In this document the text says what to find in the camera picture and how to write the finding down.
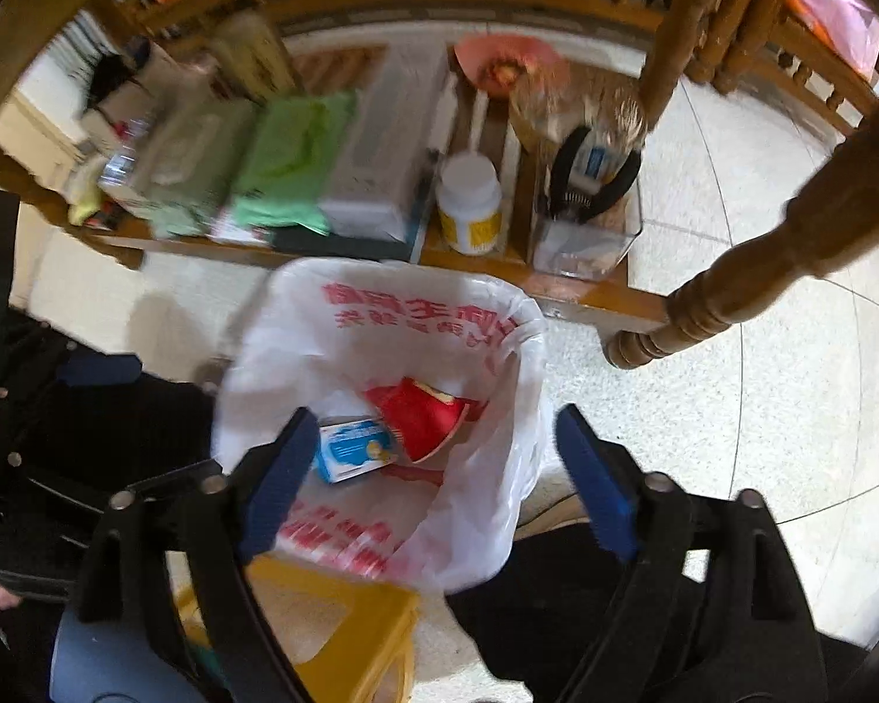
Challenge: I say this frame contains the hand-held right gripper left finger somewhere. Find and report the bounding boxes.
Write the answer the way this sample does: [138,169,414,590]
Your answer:
[77,406,323,703]

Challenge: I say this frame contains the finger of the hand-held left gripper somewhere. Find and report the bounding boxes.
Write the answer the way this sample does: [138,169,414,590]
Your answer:
[0,316,217,471]
[0,465,129,591]

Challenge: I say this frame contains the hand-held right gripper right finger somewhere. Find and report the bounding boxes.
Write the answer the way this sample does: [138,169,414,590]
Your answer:
[553,402,829,703]

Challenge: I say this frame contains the white red-printed plastic bag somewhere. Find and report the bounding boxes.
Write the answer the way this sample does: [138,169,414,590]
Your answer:
[211,256,547,596]

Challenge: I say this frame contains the small blue white box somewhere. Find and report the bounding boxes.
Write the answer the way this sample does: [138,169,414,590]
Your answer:
[315,417,400,486]

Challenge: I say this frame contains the yellow plastic stool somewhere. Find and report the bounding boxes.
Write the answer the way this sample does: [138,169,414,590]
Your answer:
[176,555,420,703]

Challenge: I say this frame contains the blue grey rounded object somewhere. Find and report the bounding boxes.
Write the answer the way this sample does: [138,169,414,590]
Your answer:
[48,609,222,703]

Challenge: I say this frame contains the red paper carton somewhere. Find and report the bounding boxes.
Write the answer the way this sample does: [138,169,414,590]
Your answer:
[364,377,488,464]

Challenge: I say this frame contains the small water bottle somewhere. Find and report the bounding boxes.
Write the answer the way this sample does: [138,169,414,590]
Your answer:
[97,117,156,193]

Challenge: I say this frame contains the brown cardboard box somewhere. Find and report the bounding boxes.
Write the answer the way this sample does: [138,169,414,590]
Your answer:
[79,79,163,156]

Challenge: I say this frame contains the olive tissue packet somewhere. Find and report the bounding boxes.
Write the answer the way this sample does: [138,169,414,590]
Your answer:
[127,97,259,237]

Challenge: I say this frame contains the clear plastic container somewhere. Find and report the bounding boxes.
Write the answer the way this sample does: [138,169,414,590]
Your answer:
[529,161,643,283]

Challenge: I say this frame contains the wooden table leg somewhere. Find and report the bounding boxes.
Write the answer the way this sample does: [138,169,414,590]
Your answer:
[604,117,879,371]
[640,0,766,105]

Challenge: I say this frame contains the green wipes packet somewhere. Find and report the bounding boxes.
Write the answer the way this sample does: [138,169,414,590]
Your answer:
[229,90,360,233]

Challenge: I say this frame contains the black pliers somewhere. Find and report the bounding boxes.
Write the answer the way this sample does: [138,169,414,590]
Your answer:
[548,124,643,224]

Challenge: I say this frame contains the white yellow-label medicine bottle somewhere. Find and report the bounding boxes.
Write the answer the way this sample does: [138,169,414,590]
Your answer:
[435,153,504,256]

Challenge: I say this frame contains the olive green box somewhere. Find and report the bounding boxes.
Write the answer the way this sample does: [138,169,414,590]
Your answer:
[211,15,299,105]

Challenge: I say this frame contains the white rectangular box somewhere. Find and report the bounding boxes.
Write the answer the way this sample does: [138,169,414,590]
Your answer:
[317,51,453,244]

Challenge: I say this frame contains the pink bowl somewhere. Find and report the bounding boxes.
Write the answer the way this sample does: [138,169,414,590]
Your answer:
[452,34,570,101]

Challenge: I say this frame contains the wooden chair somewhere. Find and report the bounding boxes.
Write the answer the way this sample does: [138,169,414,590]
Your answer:
[703,0,879,136]

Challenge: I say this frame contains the pink plastic bag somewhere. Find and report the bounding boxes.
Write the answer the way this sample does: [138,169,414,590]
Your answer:
[782,0,879,83]

